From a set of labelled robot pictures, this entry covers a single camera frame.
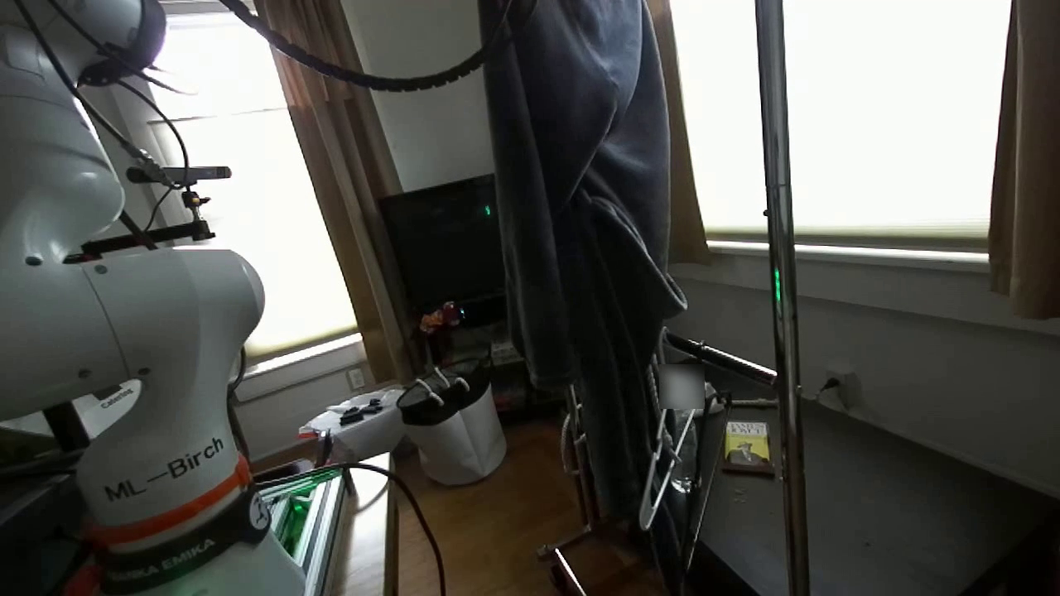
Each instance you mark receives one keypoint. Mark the white wall outlet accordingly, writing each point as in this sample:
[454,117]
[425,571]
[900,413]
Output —
[843,388]

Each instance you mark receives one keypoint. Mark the chrome rack base bar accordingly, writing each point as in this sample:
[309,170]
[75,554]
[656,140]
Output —
[574,551]

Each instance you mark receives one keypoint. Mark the chrome horizontal rack rod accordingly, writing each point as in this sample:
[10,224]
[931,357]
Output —
[728,359]

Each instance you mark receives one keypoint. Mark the brown curtain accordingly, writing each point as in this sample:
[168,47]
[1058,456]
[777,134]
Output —
[1029,155]
[335,187]
[684,167]

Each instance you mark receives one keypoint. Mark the black television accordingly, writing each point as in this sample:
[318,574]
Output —
[441,251]

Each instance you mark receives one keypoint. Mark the white trash bin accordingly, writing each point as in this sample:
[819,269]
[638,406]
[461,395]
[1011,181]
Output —
[457,441]

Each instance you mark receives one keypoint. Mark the black desk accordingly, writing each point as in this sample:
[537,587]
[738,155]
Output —
[895,519]

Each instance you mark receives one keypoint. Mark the black camera on stand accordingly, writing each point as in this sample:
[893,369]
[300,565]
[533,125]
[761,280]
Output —
[169,172]

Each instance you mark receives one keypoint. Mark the thick chrome rack pole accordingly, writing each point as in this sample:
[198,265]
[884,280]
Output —
[781,333]

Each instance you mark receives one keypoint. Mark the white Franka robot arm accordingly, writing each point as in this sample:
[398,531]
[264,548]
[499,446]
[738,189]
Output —
[142,320]

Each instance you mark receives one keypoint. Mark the yellow book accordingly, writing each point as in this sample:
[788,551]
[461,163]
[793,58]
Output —
[748,446]

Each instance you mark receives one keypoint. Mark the white game controller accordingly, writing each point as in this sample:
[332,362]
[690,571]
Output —
[352,421]

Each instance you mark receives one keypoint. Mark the bright window with blind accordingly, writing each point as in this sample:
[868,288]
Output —
[266,167]
[895,111]

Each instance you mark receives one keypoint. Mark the white plastic hanger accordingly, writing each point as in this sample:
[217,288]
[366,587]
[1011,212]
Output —
[666,465]

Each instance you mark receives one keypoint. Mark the clear plastic bag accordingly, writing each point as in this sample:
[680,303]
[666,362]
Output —
[684,395]

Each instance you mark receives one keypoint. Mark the small red object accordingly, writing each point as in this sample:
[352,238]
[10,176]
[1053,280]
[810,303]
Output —
[439,320]

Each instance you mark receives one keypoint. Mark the dark grey robe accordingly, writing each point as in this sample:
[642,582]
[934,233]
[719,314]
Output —
[574,221]

